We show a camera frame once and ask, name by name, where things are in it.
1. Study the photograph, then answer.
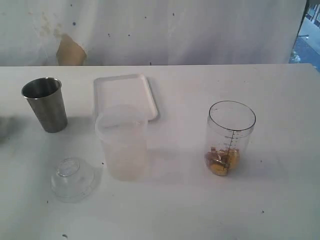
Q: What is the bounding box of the clear plastic dome lid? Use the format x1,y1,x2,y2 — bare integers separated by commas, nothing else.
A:
50,157,96,203

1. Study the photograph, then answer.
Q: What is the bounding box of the translucent plastic container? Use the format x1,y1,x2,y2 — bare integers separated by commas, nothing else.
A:
94,104,148,181

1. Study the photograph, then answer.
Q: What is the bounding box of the clear measuring beaker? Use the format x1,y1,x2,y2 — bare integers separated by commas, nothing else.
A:
204,100,257,162

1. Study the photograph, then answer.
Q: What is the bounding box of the white rectangular tray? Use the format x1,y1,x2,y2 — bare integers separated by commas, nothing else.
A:
93,74,159,121

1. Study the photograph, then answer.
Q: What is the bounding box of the stainless steel cup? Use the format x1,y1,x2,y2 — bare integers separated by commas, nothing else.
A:
21,77,68,133

